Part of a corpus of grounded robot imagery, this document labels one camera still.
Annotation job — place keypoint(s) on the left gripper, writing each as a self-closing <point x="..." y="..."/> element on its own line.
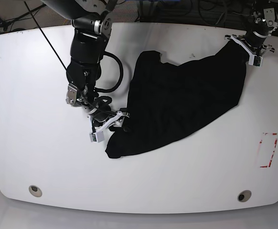
<point x="252" y="42"/>

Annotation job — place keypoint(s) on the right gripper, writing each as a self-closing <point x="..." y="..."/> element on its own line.
<point x="109" y="119"/>

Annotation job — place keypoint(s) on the black T-shirt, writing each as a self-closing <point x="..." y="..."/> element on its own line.
<point x="170" y="102"/>

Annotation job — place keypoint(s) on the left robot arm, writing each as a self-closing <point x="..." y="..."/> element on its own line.
<point x="264" y="21"/>

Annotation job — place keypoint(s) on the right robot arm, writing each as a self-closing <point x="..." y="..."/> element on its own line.
<point x="92" y="22"/>

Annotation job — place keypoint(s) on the red tape rectangle marking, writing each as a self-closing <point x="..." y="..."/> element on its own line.
<point x="267" y="147"/>

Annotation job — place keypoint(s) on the left table grommet hole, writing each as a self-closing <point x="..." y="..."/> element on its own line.
<point x="35" y="191"/>

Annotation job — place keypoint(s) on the table grommet hole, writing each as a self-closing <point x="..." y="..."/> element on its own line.
<point x="35" y="191"/>
<point x="244" y="196"/>

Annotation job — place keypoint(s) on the right table grommet hole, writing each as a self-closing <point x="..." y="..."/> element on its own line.
<point x="244" y="196"/>

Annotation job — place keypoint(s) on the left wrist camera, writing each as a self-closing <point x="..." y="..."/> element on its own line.
<point x="255" y="60"/>

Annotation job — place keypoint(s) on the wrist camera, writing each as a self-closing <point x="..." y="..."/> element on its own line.
<point x="255" y="60"/>
<point x="97" y="137"/>

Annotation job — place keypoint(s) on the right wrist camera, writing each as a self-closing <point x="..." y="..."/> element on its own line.
<point x="97" y="137"/>

